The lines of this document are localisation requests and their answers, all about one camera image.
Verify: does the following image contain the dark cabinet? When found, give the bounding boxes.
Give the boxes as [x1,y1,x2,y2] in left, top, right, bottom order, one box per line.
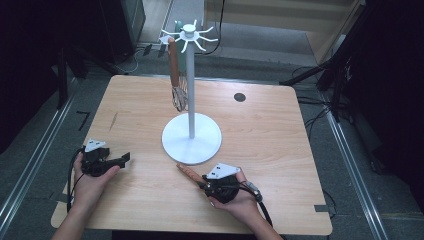
[98,0,147,66]

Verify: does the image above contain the person's left hand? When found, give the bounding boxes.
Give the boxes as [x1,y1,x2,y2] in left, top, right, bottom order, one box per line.
[72,152,121,212]

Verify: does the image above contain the wooden handled mesh strainer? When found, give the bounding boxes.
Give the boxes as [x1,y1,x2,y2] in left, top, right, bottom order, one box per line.
[167,37,190,113]

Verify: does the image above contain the teal handled wire whisk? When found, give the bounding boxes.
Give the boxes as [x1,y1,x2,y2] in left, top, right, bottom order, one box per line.
[173,19,190,113]

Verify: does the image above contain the black floor cables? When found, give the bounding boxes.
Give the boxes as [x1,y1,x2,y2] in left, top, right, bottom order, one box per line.
[291,64,338,141]

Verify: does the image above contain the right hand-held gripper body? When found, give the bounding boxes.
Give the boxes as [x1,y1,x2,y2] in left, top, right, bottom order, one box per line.
[201,162,241,205]

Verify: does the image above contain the black hanging cable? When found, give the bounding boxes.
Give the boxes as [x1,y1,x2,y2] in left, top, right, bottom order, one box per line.
[196,0,226,56]

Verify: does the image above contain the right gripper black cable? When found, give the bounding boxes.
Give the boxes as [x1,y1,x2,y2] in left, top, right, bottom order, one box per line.
[239,180,275,229]

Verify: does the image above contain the person's right hand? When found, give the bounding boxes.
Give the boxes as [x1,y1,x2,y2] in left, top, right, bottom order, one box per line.
[208,167,265,225]

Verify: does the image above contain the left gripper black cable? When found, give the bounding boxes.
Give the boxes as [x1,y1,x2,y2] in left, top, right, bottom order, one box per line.
[66,147,85,213]

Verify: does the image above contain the wooden handled metal scoop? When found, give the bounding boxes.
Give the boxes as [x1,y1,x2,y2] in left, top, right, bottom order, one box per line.
[175,162,208,186]

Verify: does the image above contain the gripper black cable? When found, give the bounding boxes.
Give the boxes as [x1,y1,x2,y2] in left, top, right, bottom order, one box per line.
[239,180,275,229]
[66,147,85,213]

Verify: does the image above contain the black upright post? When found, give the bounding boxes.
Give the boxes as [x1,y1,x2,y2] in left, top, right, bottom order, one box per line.
[56,46,70,110]

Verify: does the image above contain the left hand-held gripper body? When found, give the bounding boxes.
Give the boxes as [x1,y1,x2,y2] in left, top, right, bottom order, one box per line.
[80,138,114,178]

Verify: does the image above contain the black metal stand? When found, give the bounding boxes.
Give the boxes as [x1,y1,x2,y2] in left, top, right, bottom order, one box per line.
[279,0,378,123]

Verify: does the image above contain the metal floor rail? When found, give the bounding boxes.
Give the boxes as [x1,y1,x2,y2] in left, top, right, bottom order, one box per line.
[0,94,77,229]
[323,108,390,240]

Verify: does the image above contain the white utensil rack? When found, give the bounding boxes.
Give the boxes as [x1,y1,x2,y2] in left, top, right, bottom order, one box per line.
[159,19,223,166]

